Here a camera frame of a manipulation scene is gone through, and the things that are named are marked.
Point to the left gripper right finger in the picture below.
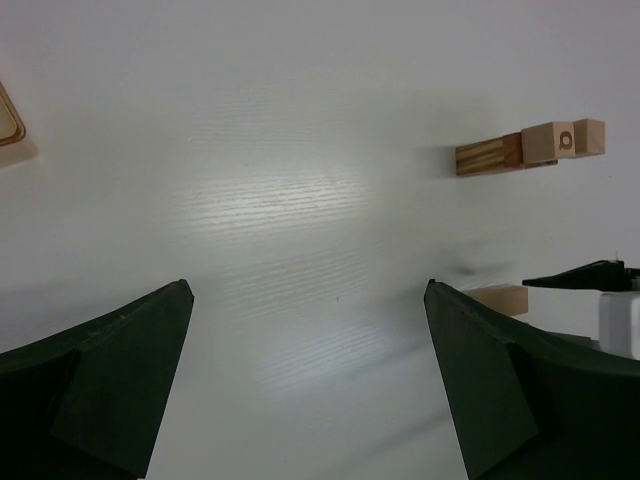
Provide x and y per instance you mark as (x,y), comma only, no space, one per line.
(528,404)

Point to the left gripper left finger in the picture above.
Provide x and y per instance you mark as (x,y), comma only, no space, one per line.
(88,402)

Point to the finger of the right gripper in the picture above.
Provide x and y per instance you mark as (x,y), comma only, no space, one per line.
(598,275)

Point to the long light wood block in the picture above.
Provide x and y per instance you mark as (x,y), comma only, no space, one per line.
(510,300)

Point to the small light wood cube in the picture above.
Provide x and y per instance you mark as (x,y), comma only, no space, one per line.
(590,137)

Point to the letter Q wood cube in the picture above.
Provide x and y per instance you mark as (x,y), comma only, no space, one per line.
(548,142)

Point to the long red-brown wood block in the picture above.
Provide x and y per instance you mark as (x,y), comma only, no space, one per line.
(514,157)

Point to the striped dark wood block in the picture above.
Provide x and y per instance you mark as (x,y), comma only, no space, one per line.
(480,158)

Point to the clear plastic block box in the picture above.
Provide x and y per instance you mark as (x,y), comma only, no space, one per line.
(16,144)

